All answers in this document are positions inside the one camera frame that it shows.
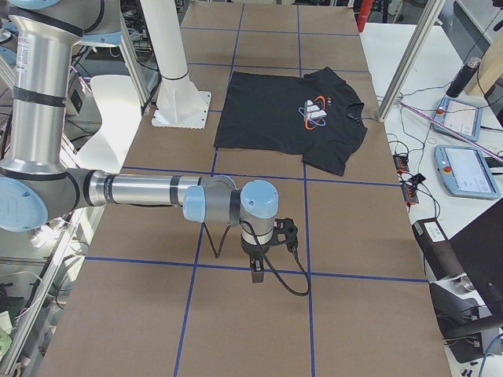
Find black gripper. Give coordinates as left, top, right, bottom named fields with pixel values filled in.
left=240, top=234, right=280, bottom=284

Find black graphic t-shirt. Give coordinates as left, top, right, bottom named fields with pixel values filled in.
left=214, top=67, right=367, bottom=176

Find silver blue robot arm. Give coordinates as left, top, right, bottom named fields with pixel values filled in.
left=1, top=1, right=279, bottom=283

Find black box with label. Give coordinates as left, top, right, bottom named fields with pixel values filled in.
left=412, top=218, right=466, bottom=281

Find black orange power strip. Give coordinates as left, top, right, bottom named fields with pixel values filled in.
left=392, top=154, right=419, bottom=207

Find black monitor panel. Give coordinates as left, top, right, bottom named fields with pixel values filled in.
left=450, top=200, right=503, bottom=314

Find near teach pendant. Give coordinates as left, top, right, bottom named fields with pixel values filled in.
left=434, top=145, right=501, bottom=199

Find teach pendant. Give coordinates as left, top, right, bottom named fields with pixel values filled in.
left=434, top=145, right=501, bottom=199
left=433, top=96, right=483, bottom=141

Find far teach pendant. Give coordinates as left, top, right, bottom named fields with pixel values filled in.
left=433, top=96, right=483, bottom=141

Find black water bottle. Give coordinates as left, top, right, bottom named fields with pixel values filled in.
left=446, top=57, right=482, bottom=98

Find red fire extinguisher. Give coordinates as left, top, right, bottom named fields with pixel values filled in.
left=357, top=0, right=373, bottom=32

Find black braided camera cable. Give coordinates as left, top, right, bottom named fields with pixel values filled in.
left=201, top=219, right=310, bottom=296

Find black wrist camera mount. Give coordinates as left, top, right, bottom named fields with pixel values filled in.
left=274, top=218, right=299, bottom=254

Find white central pedestal column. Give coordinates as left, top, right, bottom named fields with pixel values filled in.
left=141, top=0, right=211, bottom=130

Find aluminium frame post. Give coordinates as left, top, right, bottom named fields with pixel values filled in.
left=376, top=0, right=446, bottom=122

